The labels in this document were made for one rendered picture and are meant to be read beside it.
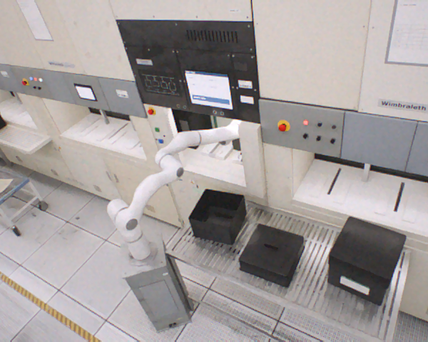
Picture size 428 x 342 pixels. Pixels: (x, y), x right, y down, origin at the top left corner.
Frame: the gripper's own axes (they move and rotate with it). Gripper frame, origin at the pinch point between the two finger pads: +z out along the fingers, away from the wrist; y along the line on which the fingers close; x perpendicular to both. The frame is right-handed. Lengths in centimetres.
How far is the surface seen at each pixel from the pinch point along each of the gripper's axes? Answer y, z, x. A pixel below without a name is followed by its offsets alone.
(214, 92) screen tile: 1.7, -32.8, 35.2
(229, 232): 26, -71, -33
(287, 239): 57, -58, -35
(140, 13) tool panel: -37, -36, 78
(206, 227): 12, -74, -33
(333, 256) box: 87, -67, -20
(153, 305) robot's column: -14, -116, -85
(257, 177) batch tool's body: 26.9, -35.6, -17.6
